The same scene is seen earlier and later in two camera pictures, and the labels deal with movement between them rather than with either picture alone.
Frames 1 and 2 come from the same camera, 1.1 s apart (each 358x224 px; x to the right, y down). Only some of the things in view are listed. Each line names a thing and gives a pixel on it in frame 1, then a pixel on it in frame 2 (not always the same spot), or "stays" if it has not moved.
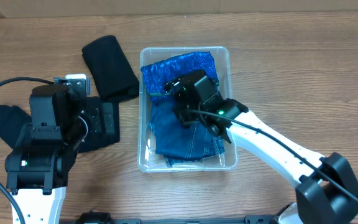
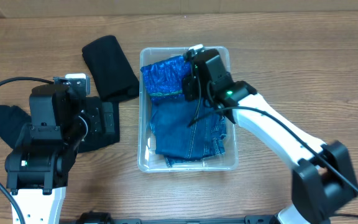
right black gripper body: x=187 y=100 -> x=192 y=84
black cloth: x=96 y=140 stays
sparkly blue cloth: x=156 y=75 stays
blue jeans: x=178 y=144 stays
